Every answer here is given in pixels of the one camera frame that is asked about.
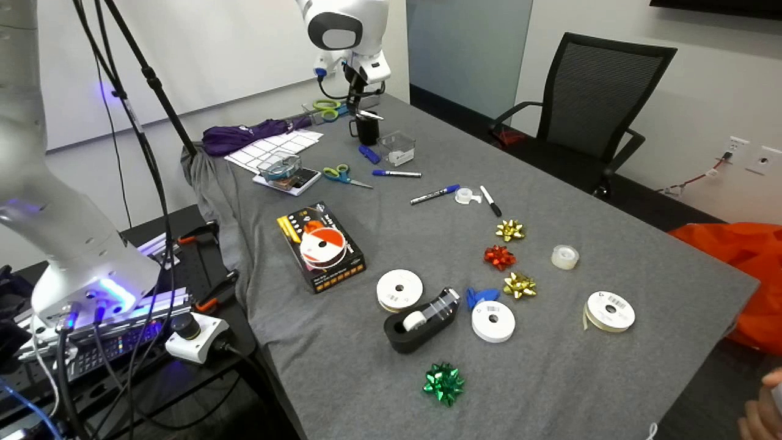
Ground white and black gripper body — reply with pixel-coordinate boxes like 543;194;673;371
315;48;393;88

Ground robot base controller box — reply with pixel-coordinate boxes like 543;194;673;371
16;285;193;386

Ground bystander bare hand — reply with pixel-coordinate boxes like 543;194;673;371
735;365;782;440

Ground black cup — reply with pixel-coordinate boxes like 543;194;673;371
349;114;381;150

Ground small clear plastic box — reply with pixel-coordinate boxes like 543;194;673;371
381;133;419;170

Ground white label sheets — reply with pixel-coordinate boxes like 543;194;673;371
223;127;325;176

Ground black card with white border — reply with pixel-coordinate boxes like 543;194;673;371
253;166;322;199

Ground clear plastic spool box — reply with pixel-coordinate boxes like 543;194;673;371
257;151;306;186

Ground teal ribbon spool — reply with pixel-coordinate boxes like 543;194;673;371
264;156;300;182

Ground frosted glass panel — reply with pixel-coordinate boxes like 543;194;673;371
405;0;536;121

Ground purple cloth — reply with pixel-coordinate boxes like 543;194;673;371
201;115;315;160

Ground whiteboard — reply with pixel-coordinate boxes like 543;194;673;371
35;0;327;154

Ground orange and white ribbon spool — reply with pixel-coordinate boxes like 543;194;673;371
298;228;352;271

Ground black and white pen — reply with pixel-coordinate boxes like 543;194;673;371
480;183;507;221

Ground black ribbon package box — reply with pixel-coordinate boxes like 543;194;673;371
273;200;370;296

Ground black tripod stand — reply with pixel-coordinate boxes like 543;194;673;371
95;0;203;162

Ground gold gift bow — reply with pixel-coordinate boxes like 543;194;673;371
501;271;541;304
495;217;529;244

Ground red gift bow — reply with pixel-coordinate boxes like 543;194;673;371
484;244;518;275

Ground black mesh office chair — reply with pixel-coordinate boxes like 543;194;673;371
490;33;679;200

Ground black tape dispenser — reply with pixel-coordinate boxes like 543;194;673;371
381;287;462;358

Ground small white cap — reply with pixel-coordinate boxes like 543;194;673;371
551;242;581;275

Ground white power adapter with plug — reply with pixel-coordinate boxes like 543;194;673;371
165;310;232;367

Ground green gift bow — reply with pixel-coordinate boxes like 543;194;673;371
421;363;466;409

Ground gray tablecloth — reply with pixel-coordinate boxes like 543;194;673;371
178;94;762;440

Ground white spool with gold ribbon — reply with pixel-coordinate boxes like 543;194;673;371
581;288;640;335

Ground orange bag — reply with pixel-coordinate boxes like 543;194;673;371
667;221;782;358

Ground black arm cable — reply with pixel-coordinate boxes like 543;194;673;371
68;0;176;271

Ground black wall television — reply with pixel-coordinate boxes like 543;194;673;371
647;0;782;22

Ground white wall outlet plate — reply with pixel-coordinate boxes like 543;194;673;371
727;133;756;170
743;144;782;180

